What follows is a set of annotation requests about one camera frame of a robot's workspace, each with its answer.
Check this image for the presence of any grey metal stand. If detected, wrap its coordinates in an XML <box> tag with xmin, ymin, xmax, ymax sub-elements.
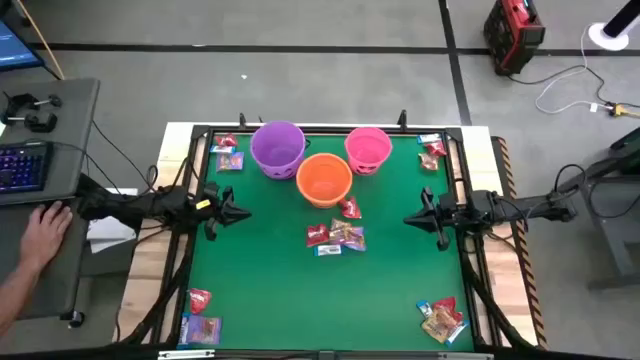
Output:
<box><xmin>549</xmin><ymin>127</ymin><xmax>640</xmax><ymax>291</ymax></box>

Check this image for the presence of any yellow candy pack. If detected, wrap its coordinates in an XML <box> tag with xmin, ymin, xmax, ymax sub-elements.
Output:
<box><xmin>420</xmin><ymin>317</ymin><xmax>454</xmax><ymax>345</ymax></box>

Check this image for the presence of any white black tower fan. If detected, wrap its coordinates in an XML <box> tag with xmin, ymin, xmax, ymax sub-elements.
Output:
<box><xmin>587</xmin><ymin>0</ymin><xmax>640</xmax><ymax>52</ymax></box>

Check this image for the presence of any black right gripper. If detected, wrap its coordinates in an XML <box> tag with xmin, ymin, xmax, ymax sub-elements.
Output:
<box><xmin>403</xmin><ymin>186</ymin><xmax>474</xmax><ymax>252</ymax></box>

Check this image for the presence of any person's forearm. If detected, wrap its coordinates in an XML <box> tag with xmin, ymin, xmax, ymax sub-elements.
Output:
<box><xmin>0</xmin><ymin>259</ymin><xmax>40</xmax><ymax>337</ymax></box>

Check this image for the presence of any white floor cable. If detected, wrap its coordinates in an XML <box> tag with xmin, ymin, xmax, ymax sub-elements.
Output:
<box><xmin>534</xmin><ymin>22</ymin><xmax>611</xmax><ymax>115</ymax></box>

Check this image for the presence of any person's hand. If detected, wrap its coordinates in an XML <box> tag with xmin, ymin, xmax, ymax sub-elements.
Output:
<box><xmin>18</xmin><ymin>200</ymin><xmax>74</xmax><ymax>274</ymax></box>

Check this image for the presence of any grey side desk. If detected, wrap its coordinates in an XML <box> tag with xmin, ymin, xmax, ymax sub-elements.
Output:
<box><xmin>0</xmin><ymin>77</ymin><xmax>101</xmax><ymax>321</ymax></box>

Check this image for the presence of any black aluminium station frame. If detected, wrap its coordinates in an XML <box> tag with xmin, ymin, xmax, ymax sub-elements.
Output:
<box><xmin>112</xmin><ymin>110</ymin><xmax>539</xmax><ymax>360</ymax></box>

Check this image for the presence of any yellow cord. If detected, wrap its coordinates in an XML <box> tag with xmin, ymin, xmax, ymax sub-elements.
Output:
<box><xmin>14</xmin><ymin>0</ymin><xmax>66</xmax><ymax>81</ymax></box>

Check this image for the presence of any purple halloween bucket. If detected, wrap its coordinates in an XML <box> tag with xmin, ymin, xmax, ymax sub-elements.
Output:
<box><xmin>249</xmin><ymin>119</ymin><xmax>307</xmax><ymax>180</ymax></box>

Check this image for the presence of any green table mat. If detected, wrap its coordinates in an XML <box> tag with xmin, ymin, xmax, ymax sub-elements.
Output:
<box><xmin>182</xmin><ymin>132</ymin><xmax>475</xmax><ymax>353</ymax></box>

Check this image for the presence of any yellow plug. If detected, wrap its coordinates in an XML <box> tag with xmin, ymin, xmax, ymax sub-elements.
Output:
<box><xmin>607</xmin><ymin>101</ymin><xmax>640</xmax><ymax>120</ymax></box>

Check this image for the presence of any red black toolbox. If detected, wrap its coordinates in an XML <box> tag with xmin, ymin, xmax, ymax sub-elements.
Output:
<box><xmin>482</xmin><ymin>0</ymin><xmax>547</xmax><ymax>77</ymax></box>

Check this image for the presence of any pink halloween bucket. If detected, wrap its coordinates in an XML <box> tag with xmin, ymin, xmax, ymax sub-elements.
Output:
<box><xmin>343</xmin><ymin>126</ymin><xmax>394</xmax><ymax>176</ymax></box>

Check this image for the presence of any yellow black hazard strip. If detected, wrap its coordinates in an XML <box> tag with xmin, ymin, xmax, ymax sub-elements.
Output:
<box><xmin>492</xmin><ymin>135</ymin><xmax>549</xmax><ymax>349</ymax></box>

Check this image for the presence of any silver metal bracket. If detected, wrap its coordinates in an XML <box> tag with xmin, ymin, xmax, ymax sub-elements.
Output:
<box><xmin>157</xmin><ymin>349</ymin><xmax>216</xmax><ymax>360</ymax></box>

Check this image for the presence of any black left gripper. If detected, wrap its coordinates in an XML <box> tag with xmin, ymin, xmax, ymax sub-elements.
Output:
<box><xmin>197</xmin><ymin>180</ymin><xmax>252</xmax><ymax>242</ymax></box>

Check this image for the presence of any white paper sheet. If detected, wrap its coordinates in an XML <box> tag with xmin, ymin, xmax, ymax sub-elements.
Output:
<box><xmin>87</xmin><ymin>187</ymin><xmax>140</xmax><ymax>255</ymax></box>

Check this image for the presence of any monitor with blue screen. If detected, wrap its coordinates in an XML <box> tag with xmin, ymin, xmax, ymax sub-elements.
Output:
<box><xmin>0</xmin><ymin>18</ymin><xmax>45</xmax><ymax>73</ymax></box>

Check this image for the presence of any purple candy pack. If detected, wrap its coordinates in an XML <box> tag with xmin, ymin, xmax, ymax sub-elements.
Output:
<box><xmin>187</xmin><ymin>314</ymin><xmax>223</xmax><ymax>346</ymax></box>
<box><xmin>215</xmin><ymin>151</ymin><xmax>245</xmax><ymax>173</ymax></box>
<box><xmin>342</xmin><ymin>225</ymin><xmax>368</xmax><ymax>253</ymax></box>

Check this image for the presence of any orange halloween bucket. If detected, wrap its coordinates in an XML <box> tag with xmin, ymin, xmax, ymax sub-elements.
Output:
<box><xmin>295</xmin><ymin>152</ymin><xmax>354</xmax><ymax>210</ymax></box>

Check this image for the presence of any black screw clamp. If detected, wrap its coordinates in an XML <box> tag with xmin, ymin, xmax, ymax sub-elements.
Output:
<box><xmin>1</xmin><ymin>91</ymin><xmax>64</xmax><ymax>114</ymax></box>
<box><xmin>1</xmin><ymin>112</ymin><xmax>59</xmax><ymax>134</ymax></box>

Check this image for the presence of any black backlit keyboard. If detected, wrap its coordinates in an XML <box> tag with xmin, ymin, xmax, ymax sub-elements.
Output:
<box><xmin>0</xmin><ymin>141</ymin><xmax>55</xmax><ymax>195</ymax></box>

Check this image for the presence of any black floor cable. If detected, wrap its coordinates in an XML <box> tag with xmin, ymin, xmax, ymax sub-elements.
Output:
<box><xmin>507</xmin><ymin>64</ymin><xmax>640</xmax><ymax>109</ymax></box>

